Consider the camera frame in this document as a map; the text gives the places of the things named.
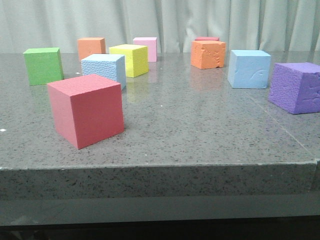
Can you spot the textured light blue foam cube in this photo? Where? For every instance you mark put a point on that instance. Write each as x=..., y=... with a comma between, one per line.
x=111, y=66

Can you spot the smooth light blue foam cube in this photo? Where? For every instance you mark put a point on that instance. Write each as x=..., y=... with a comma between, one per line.
x=249, y=69

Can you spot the yellow foam cube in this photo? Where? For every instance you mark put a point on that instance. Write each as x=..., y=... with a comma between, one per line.
x=136, y=58

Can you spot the large red foam cube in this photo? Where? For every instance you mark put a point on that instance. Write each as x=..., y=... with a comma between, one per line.
x=86, y=109

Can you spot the pink foam cube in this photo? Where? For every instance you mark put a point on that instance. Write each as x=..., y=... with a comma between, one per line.
x=151, y=43

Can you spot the dented orange foam cube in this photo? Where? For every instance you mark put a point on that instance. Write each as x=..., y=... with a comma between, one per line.
x=207, y=54

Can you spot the far red foam cube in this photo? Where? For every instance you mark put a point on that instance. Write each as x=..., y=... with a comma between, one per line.
x=207, y=38

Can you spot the smooth orange foam cube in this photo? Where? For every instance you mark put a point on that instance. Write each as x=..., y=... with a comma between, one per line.
x=90, y=45

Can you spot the green foam cube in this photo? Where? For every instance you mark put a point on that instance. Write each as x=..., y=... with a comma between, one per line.
x=43, y=65

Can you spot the textured purple foam cube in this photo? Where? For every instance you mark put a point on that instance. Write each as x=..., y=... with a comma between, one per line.
x=295, y=87

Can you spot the grey curtain backdrop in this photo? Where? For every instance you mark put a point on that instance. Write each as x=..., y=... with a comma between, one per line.
x=271, y=25

